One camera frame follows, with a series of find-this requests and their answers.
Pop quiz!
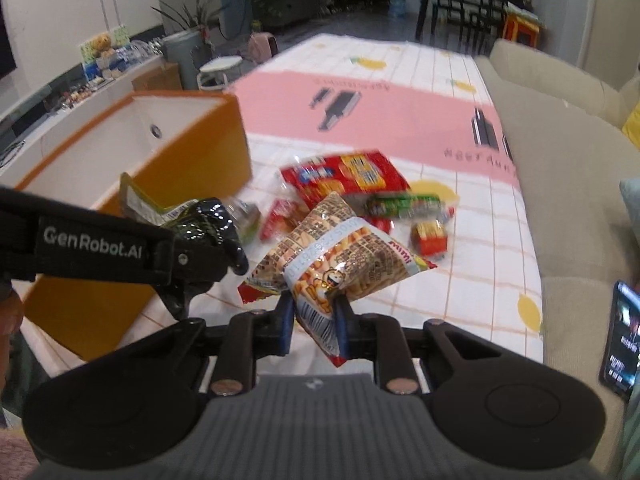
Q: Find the small red fries packet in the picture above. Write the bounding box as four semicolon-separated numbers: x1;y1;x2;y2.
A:
410;219;448;256

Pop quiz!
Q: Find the colourful toy box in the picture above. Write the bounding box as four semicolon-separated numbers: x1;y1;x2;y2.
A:
502;2;543;48

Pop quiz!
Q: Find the orange storage box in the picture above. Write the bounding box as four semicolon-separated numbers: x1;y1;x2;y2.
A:
0;89;253;363

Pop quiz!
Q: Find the potted plant in grey pot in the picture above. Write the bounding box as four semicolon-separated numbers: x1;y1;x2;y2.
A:
150;0;226;90

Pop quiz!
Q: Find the black smartphone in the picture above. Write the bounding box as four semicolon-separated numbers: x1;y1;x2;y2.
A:
599;280;640;403

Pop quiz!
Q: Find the green sausage stick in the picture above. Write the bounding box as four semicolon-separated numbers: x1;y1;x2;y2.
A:
365;194;457;221

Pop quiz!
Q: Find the green yellow snack packet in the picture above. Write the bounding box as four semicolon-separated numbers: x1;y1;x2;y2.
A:
119;172;261;248

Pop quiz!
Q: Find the yellow cushion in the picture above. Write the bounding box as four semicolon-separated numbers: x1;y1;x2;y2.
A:
620;105;640;151

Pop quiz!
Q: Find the pink bag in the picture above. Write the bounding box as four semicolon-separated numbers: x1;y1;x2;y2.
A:
248;31;280;61

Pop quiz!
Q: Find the brown printed snack packet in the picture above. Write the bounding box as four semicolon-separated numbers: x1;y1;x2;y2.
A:
237;191;438;368

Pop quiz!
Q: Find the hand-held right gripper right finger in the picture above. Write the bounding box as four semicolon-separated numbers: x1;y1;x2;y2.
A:
334;296;481;395

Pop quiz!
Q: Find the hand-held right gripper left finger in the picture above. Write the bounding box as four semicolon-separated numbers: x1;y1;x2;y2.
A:
170;294;297;396

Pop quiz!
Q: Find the lemon printed checked blanket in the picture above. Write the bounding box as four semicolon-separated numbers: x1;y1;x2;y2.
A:
140;34;546;391

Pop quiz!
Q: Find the white low cabinet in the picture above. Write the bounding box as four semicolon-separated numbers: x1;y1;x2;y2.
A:
0;52;166;181

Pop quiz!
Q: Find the small red snack packet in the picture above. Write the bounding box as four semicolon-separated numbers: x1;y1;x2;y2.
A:
259;199;306;243

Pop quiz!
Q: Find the black television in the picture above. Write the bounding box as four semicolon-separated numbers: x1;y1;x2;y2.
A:
0;10;18;81

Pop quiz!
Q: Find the large red snack packet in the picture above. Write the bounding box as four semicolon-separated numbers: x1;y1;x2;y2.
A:
279;150;413;211

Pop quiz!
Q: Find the cardboard box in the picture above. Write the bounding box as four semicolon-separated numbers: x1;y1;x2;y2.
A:
131;62;183;92

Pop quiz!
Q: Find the beige sofa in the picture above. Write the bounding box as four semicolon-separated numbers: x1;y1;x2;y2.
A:
475;37;640;480

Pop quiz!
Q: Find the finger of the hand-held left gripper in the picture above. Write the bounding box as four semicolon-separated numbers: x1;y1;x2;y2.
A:
150;235;249;322

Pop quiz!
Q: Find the person's teal clothing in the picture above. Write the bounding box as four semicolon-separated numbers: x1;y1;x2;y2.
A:
619;400;640;480

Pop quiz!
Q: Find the white round stool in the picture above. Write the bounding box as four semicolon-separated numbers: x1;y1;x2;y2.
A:
196;56;246;92

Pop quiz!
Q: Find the light blue cushion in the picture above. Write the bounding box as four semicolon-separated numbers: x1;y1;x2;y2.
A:
619;177;640;221

